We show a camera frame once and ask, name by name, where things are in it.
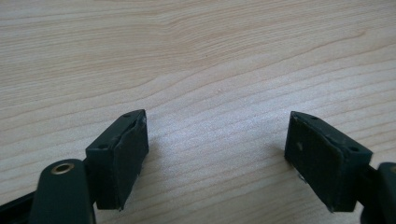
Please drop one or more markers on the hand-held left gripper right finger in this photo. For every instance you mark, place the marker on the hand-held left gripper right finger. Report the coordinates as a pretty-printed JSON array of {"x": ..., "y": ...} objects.
[{"x": 323, "y": 165}]

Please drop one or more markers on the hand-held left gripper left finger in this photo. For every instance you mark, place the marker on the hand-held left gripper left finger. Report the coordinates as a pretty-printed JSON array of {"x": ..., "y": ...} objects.
[{"x": 120, "y": 161}]

